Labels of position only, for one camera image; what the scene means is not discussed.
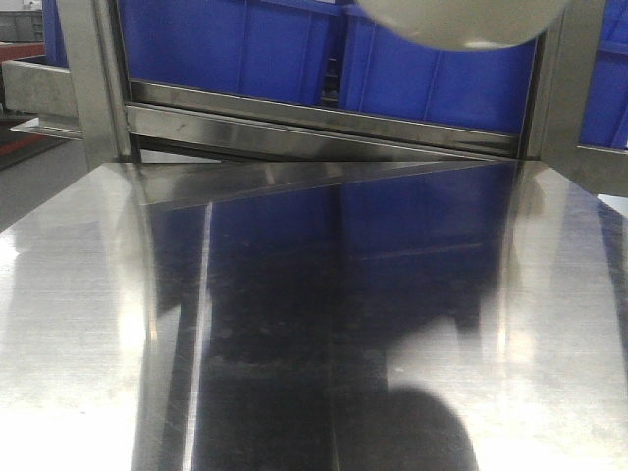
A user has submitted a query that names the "blue crate behind right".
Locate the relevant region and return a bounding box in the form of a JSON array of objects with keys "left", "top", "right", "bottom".
[{"left": 339, "top": 5, "right": 536, "bottom": 133}]

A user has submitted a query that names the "blue crate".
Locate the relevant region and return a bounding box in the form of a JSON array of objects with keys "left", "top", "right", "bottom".
[
  {"left": 339, "top": 5, "right": 536, "bottom": 133},
  {"left": 41, "top": 0, "right": 69, "bottom": 68},
  {"left": 580, "top": 1, "right": 627, "bottom": 150},
  {"left": 119, "top": 1, "right": 341, "bottom": 105}
]

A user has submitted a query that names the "blue crate behind left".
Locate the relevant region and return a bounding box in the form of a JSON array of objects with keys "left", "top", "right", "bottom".
[{"left": 119, "top": 1, "right": 341, "bottom": 105}]

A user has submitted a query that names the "blue crate far right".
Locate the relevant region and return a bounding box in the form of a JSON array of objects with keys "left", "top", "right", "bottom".
[{"left": 580, "top": 1, "right": 627, "bottom": 150}]

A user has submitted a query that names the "blue crate far left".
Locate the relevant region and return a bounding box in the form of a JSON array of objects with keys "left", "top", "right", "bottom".
[{"left": 41, "top": 0, "right": 69, "bottom": 68}]

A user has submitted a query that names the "stainless steel shelf frame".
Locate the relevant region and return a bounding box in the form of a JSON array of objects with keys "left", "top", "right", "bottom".
[{"left": 4, "top": 1, "right": 627, "bottom": 196}]

